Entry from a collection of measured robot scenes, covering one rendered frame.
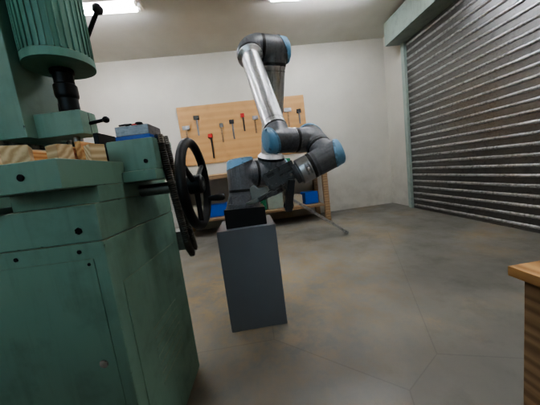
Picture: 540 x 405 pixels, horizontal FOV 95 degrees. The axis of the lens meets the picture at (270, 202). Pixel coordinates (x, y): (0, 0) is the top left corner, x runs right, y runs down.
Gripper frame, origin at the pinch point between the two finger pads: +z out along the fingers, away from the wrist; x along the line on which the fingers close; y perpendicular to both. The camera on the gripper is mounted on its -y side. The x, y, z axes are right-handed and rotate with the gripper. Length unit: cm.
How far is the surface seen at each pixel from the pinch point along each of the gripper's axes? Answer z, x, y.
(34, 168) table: 29, 38, 29
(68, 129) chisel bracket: 35, 11, 45
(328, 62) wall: -173, -336, 111
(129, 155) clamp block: 21.9, 14.8, 29.8
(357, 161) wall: -150, -337, -52
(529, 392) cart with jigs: -43, 34, -69
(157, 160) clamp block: 15.8, 14.4, 25.1
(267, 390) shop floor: 28, 4, -66
